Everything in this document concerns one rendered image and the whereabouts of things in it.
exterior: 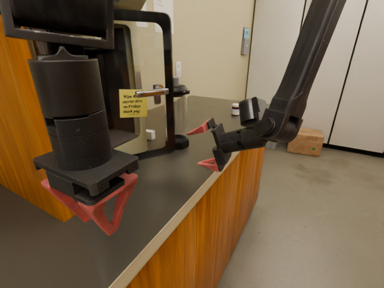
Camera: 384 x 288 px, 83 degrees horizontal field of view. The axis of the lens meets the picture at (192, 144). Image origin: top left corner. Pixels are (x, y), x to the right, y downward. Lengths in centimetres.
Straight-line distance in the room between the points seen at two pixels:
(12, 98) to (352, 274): 189
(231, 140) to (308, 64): 23
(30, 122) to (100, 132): 28
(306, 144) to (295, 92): 272
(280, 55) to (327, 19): 287
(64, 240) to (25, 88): 31
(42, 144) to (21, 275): 23
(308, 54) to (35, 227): 69
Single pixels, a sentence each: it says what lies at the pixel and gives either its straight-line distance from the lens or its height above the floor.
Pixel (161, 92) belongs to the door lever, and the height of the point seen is 120.
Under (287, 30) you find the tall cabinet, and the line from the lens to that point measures 342.
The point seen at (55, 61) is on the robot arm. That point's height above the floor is 129.
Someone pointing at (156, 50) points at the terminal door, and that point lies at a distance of 63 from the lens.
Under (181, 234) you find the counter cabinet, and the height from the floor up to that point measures 80.
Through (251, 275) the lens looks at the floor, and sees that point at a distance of 164.
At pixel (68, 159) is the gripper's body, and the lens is 24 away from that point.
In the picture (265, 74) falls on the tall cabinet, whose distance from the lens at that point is 346.
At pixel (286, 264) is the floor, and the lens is 175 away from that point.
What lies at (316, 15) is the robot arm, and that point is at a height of 137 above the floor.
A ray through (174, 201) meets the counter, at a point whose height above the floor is 94.
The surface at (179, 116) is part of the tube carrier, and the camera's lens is 81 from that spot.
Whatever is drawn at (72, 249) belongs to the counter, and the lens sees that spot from 53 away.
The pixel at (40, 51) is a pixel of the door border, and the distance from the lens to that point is 59.
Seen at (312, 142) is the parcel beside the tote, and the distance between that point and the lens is 321.
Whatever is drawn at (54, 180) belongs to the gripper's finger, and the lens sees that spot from 27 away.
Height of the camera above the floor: 130
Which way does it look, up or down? 24 degrees down
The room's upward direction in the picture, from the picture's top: straight up
